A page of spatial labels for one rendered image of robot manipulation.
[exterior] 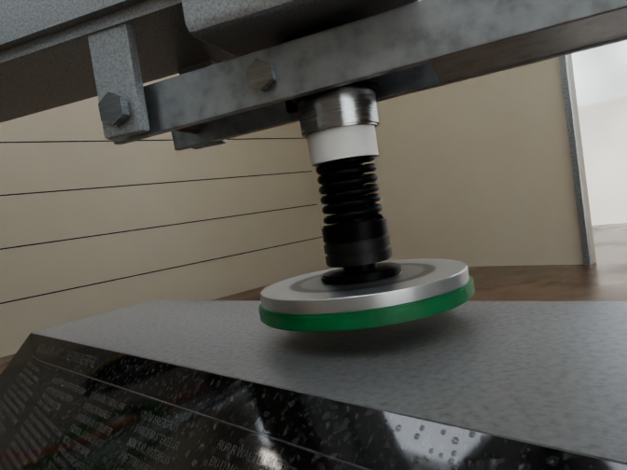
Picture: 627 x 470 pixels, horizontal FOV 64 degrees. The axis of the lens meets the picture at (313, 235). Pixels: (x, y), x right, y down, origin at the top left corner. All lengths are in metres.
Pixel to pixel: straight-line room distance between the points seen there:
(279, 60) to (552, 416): 0.36
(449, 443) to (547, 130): 5.35
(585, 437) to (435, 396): 0.10
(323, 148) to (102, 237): 5.33
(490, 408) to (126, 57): 0.44
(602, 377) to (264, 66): 0.36
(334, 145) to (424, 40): 0.12
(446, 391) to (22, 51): 0.53
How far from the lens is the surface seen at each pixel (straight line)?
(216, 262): 6.38
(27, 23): 0.62
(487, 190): 5.88
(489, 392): 0.36
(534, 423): 0.32
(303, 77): 0.48
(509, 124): 5.76
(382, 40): 0.46
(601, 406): 0.34
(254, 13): 0.46
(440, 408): 0.34
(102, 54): 0.57
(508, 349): 0.44
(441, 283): 0.45
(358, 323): 0.42
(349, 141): 0.49
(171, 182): 6.16
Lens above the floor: 0.94
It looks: 3 degrees down
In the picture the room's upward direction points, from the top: 8 degrees counter-clockwise
